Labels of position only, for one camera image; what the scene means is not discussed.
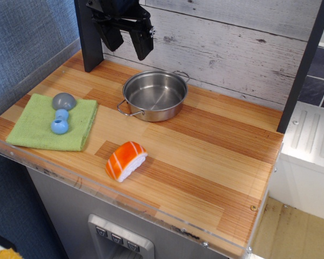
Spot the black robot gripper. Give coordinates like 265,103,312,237
86,1,155,60

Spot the stainless steel pot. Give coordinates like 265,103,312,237
117,70,190,122

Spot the salmon nigiri sushi toy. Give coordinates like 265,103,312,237
105,141,148,182

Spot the blue grey toy mushroom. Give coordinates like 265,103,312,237
51,93,76,134

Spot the green cloth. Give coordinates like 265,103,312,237
6,94,98,151

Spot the clear acrylic table edge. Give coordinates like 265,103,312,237
0,140,252,258

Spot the grey cabinet front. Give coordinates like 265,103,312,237
28,168,224,258

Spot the silver button panel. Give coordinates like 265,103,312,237
87,214,155,258

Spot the white appliance with ridges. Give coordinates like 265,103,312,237
269,102,324,219

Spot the orange object at corner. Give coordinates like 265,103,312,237
0,248,23,259

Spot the left dark grey post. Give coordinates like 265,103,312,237
74,0,104,72

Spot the dark grey post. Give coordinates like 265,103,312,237
74,0,104,72
276,0,324,133

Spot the right dark grey post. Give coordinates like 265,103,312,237
276,0,324,133

